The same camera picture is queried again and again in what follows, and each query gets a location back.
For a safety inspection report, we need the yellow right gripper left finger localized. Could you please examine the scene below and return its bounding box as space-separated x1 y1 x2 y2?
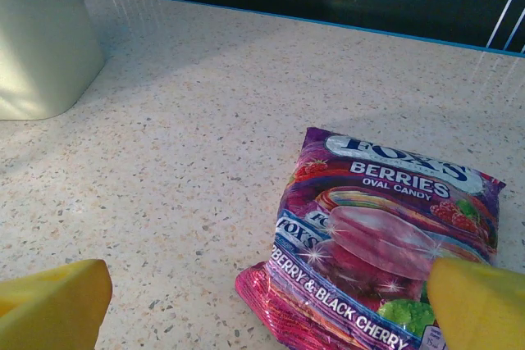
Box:
0 258 113 350

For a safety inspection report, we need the cream knife block terracotta top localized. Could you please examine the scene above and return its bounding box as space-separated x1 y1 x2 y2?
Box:
0 0 106 121

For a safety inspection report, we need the purple berries candy bag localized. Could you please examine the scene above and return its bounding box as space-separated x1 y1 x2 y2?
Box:
234 126 507 350

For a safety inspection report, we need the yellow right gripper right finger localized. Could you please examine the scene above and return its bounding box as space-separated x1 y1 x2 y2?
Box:
426 257 525 350

